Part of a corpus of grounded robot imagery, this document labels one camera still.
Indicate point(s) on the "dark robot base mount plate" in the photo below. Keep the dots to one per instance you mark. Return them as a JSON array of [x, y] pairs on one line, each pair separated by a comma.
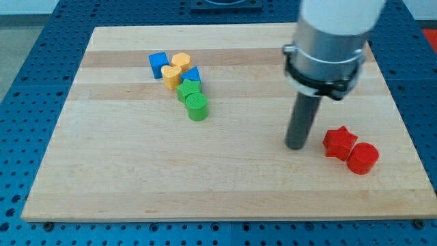
[[225, 5]]

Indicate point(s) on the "light wooden board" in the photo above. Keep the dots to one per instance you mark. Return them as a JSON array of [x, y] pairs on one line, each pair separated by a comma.
[[125, 150]]

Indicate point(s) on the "green star block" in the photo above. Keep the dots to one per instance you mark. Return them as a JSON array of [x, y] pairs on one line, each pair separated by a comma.
[[186, 88]]

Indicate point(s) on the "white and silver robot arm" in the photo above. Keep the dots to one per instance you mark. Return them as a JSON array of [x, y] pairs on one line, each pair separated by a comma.
[[325, 56]]

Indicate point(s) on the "red cylinder block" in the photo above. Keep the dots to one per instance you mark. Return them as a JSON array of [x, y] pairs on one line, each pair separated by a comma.
[[362, 158]]

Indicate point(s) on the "red star block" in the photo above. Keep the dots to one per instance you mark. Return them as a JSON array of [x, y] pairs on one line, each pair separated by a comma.
[[339, 143]]

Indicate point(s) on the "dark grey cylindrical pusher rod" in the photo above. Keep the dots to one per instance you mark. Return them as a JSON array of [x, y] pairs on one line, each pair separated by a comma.
[[301, 121]]

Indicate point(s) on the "blue cube block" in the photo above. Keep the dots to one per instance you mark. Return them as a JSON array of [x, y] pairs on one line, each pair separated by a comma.
[[157, 61]]

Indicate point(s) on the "yellow hexagon block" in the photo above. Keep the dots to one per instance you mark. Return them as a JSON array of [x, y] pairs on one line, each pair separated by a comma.
[[182, 60]]

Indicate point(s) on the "blue triangle block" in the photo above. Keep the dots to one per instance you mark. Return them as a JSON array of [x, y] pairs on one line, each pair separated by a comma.
[[191, 74]]

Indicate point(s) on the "green cylinder block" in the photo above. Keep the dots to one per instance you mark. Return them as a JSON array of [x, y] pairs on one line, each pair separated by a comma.
[[197, 106]]

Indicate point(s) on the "yellow heart block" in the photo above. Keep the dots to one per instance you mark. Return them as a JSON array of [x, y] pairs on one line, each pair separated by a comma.
[[171, 76]]

